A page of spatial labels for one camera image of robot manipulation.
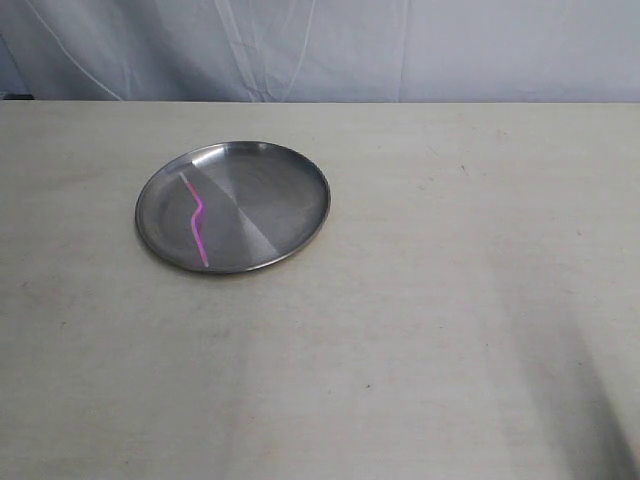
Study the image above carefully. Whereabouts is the pink glow stick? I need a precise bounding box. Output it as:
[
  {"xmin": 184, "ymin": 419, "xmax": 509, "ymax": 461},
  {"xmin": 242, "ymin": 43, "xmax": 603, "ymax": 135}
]
[{"xmin": 179, "ymin": 173, "xmax": 209, "ymax": 268}]

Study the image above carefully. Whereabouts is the small dark object at table edge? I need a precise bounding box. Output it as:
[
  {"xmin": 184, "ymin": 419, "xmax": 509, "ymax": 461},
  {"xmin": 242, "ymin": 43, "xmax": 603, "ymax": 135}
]
[{"xmin": 0, "ymin": 92, "xmax": 34, "ymax": 101}]

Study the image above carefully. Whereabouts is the round stainless steel plate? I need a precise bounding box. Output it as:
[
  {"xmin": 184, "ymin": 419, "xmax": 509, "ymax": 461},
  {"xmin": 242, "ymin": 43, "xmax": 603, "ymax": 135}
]
[{"xmin": 134, "ymin": 141, "xmax": 331, "ymax": 275}]

